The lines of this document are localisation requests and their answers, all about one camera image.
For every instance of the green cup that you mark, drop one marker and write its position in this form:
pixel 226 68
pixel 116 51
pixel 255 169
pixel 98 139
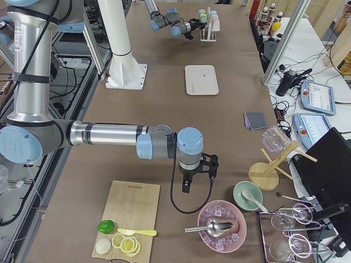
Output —
pixel 203 18

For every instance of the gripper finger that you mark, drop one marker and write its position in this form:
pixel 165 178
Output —
pixel 201 26
pixel 186 185

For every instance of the green bowl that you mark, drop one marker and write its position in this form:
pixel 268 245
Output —
pixel 243 202

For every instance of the metal scoop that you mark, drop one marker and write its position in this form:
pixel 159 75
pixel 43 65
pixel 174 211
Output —
pixel 216 227

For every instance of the green lime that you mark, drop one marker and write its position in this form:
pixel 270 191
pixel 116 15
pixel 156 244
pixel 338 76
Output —
pixel 106 226

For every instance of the wire glass rack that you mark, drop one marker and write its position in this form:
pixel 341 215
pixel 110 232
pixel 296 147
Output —
pixel 282 233

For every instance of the grey folded cloth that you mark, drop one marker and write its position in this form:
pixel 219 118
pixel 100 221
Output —
pixel 257 120

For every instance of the cream rabbit tray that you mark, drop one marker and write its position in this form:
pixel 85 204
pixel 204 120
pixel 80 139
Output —
pixel 201 80

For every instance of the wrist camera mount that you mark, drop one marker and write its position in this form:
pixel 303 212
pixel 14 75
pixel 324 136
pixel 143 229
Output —
pixel 188 35
pixel 209 165

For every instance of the wooden cup tree stand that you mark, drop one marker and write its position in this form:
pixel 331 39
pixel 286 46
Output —
pixel 265 175

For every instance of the pink bowl with ice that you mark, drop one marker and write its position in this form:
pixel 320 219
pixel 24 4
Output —
pixel 223 209

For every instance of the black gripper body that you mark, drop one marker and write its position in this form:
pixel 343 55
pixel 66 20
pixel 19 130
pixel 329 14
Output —
pixel 193 25
pixel 187 173

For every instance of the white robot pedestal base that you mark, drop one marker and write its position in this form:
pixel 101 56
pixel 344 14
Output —
pixel 124 72

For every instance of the aluminium frame post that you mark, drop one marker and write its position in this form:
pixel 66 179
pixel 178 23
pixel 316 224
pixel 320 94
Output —
pixel 290 29

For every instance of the lower teach pendant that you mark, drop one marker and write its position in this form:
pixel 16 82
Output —
pixel 311 127

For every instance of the black laptop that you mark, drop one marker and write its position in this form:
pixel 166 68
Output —
pixel 328 179

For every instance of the white wire cup rack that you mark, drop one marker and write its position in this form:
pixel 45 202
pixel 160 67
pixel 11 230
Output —
pixel 206 35

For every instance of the white ceramic spoon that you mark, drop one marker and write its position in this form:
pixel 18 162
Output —
pixel 248 195

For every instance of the upper teach pendant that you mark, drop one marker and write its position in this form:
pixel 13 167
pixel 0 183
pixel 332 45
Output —
pixel 318 97

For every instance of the teach pendant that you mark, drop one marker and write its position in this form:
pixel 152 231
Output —
pixel 318 97
pixel 311 127

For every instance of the bamboo cutting board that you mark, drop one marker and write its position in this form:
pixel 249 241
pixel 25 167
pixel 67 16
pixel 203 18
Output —
pixel 132 206

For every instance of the pink cup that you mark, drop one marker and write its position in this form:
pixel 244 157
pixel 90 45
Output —
pixel 215 23

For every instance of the black water bottle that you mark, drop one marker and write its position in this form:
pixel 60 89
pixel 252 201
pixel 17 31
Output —
pixel 287 82

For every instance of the yellow plastic knife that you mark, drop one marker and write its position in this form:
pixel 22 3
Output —
pixel 137 232

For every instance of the lemon slices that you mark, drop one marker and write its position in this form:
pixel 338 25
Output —
pixel 128 245

